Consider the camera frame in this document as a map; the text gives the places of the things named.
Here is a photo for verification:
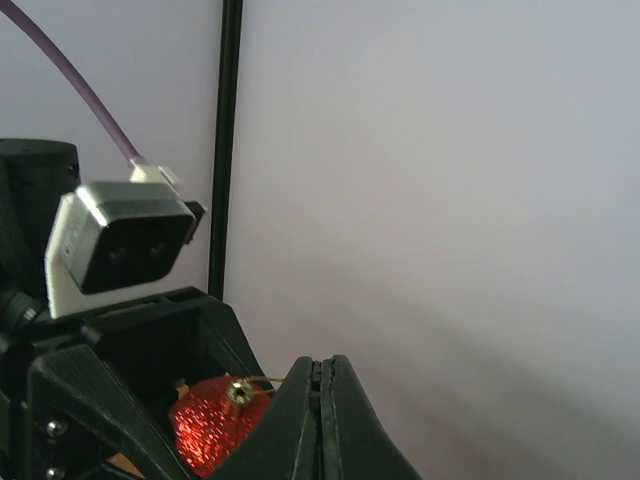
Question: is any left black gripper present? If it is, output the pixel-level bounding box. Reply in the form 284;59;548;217
1;287;264;479

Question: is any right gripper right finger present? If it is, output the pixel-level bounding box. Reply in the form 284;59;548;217
319;355;420;480

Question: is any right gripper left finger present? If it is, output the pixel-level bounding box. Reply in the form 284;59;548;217
210;357;322;480

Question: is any red ball ornament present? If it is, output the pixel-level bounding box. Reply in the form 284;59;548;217
169;375;283;479

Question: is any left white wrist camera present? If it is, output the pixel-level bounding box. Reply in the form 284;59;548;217
45;157;207;319

